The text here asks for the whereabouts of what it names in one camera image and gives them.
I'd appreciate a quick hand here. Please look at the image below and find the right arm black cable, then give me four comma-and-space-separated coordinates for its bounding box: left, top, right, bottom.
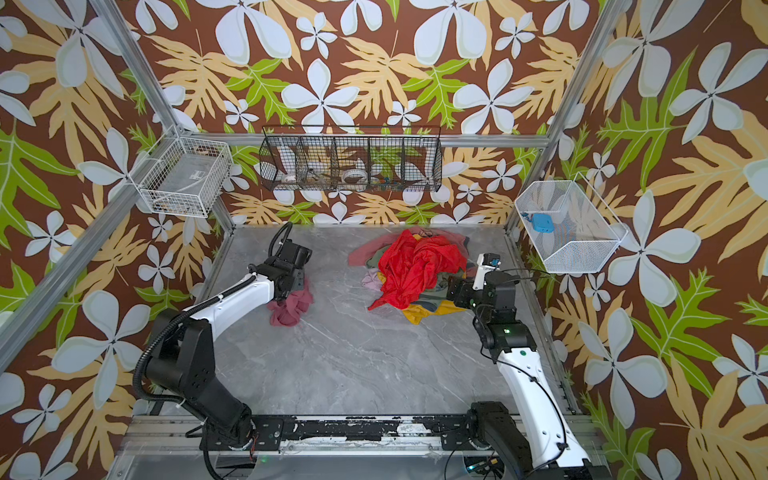
479, 269, 568, 480

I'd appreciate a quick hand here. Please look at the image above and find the black wire basket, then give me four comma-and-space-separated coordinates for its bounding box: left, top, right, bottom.
256, 125, 444, 192

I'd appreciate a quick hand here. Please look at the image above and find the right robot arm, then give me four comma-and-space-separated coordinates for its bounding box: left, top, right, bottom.
447, 271, 611, 479

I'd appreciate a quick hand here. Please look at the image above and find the yellow cloth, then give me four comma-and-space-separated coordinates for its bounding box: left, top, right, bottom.
401, 273, 465, 325

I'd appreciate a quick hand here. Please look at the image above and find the white mesh basket right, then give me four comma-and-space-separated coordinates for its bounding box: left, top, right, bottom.
515, 174, 628, 275

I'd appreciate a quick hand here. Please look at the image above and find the red cloth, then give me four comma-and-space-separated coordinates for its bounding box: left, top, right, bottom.
368, 231, 467, 311

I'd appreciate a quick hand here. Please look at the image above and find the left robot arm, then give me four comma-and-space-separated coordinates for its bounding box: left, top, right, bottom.
133, 238, 312, 449

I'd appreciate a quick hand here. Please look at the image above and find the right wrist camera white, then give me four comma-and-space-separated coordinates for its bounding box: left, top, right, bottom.
472, 253, 501, 290

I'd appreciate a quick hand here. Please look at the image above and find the blue object in basket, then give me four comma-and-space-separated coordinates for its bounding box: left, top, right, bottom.
522, 212, 555, 234

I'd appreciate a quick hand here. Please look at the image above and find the lilac cloth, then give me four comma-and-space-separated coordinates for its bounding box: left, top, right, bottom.
361, 269, 386, 291

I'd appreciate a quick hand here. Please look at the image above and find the pink cloth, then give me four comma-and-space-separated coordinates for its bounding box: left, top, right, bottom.
267, 279, 314, 327

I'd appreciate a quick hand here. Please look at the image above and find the white wire basket left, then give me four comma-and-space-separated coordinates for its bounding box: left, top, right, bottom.
132, 129, 233, 218

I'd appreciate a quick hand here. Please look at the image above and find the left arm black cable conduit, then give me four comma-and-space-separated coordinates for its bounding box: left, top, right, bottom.
131, 220, 295, 406

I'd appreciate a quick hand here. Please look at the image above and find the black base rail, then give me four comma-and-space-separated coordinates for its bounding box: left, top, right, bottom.
250, 414, 475, 454

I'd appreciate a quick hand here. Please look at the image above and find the aluminium frame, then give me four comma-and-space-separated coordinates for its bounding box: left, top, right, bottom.
0, 0, 631, 475

